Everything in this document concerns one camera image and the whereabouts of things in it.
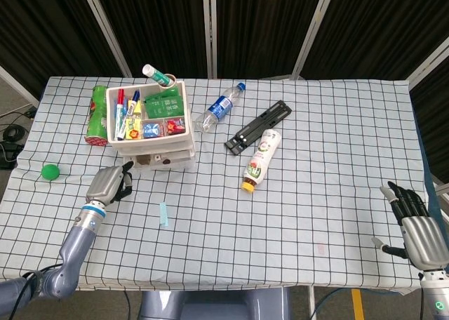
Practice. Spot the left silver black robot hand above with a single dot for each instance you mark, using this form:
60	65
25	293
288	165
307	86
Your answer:
105	185

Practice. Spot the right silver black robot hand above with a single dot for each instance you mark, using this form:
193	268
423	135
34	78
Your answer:
422	244

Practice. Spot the clear plastic tray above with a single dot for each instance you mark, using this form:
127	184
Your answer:
182	162

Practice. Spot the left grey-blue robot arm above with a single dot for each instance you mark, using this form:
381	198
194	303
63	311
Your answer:
75	239

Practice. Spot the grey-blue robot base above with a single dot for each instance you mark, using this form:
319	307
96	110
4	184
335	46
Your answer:
210	306

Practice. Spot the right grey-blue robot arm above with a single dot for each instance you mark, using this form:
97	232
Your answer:
435	295

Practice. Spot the white drawer organizer box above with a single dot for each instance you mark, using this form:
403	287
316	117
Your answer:
151	142

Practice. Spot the brown square piece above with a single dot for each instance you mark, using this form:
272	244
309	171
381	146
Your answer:
143	160

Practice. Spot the green ball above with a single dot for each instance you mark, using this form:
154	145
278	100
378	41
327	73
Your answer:
50	172

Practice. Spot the white block with dark hole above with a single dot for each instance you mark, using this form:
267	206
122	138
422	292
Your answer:
156	157

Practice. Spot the green cylindrical snack can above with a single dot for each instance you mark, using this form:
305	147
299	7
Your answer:
95	123

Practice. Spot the yellow candy packet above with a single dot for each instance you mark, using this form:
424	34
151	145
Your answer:
133	128

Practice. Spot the light blue paper strip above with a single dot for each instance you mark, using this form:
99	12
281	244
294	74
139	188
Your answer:
163	214

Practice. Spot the dark maroon oval piece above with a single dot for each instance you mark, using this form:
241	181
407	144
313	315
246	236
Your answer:
166	161

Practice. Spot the blue candy packet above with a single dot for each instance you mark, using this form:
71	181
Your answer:
151	129

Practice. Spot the red capped whiteboard marker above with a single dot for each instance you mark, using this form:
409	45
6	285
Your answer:
120	113

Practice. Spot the red candy packet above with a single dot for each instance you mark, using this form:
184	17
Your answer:
174	126

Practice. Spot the blue capped whiteboard marker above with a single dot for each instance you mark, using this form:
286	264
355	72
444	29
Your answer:
134	97

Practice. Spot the green tea packets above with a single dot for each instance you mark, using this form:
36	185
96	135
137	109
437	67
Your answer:
164	106

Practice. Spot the black power adapter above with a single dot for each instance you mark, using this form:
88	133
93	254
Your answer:
8	156

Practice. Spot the white green glue stick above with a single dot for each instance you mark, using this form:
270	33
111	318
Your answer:
153	72

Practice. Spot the beige round tube cup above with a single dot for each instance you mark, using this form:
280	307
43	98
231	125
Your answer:
172	82

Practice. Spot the white table leg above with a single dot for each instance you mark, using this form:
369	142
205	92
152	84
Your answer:
311	304

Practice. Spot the black folding screen panel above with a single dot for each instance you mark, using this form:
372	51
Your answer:
45	28
263	25
154	21
379	28
435	116

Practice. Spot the clear water bottle blue label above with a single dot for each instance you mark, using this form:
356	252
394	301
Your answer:
219	107

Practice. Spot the checkered light blue tablecloth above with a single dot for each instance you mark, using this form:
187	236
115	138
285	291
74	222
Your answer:
245	228

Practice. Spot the white drink bottle yellow cap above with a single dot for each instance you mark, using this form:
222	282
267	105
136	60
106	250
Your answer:
261	155

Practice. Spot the black folding stand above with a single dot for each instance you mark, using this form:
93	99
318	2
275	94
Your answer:
259	125

